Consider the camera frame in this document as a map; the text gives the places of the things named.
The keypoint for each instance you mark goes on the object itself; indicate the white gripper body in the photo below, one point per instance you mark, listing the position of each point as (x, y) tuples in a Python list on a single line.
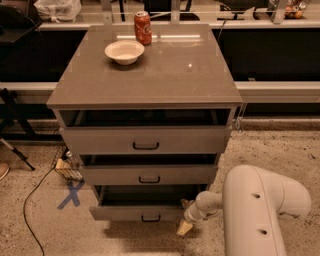
[(192, 213)]

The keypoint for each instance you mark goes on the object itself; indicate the orange soda can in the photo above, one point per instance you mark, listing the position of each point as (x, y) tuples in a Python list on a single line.
[(142, 26)]

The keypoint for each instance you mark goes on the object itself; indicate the tan shoe tip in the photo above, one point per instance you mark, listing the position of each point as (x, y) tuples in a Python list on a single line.
[(4, 169)]

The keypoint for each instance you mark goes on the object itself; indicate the grey middle drawer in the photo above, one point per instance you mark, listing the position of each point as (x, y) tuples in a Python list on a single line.
[(149, 174)]

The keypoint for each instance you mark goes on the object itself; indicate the blue tape cross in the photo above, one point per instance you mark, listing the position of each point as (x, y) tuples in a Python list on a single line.
[(73, 190)]

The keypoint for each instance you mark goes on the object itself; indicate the grey drawer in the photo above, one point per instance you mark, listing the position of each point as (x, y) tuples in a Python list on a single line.
[(138, 140), (146, 203), (149, 174)]

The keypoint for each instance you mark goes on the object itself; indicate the fruit bowl in background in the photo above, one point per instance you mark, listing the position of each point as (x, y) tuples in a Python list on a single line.
[(295, 8)]

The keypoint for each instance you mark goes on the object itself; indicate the grey bottom drawer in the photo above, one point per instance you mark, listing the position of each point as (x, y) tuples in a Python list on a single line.
[(146, 203)]

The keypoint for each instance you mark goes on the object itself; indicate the wire basket with items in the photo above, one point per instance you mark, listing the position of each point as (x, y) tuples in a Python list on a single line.
[(66, 165)]

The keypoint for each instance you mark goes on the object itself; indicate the grey drawer cabinet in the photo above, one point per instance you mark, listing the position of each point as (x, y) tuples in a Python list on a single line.
[(181, 80)]

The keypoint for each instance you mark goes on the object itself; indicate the white plastic bag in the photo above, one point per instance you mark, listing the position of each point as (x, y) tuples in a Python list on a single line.
[(58, 10)]

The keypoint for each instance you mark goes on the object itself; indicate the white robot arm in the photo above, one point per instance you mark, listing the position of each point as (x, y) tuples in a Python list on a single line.
[(252, 201)]

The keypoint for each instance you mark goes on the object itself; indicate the grey top drawer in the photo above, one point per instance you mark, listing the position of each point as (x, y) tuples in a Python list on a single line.
[(138, 140)]

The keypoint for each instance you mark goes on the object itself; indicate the white bowl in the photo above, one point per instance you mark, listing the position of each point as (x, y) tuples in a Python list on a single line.
[(124, 52)]

